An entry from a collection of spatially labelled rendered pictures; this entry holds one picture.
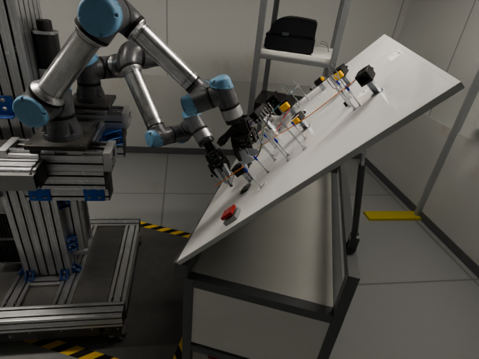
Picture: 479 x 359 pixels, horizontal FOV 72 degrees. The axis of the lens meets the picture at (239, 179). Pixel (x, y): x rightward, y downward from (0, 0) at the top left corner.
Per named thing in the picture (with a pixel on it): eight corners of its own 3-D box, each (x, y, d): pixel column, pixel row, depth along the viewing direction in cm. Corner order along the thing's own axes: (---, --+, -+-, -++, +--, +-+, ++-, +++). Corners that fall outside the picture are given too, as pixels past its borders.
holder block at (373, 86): (388, 78, 113) (373, 57, 111) (382, 92, 105) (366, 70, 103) (376, 85, 116) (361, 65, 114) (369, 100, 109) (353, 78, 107)
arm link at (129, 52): (110, 33, 134) (157, 143, 132) (135, 33, 141) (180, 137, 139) (102, 50, 143) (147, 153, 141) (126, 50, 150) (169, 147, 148)
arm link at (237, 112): (216, 112, 118) (226, 103, 124) (221, 124, 120) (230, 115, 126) (234, 110, 114) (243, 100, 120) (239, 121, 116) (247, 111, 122)
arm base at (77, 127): (36, 142, 130) (31, 117, 126) (49, 127, 143) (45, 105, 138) (77, 143, 133) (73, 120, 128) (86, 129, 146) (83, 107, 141)
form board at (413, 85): (246, 144, 223) (244, 143, 223) (386, 36, 175) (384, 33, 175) (179, 265, 123) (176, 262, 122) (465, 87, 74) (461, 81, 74)
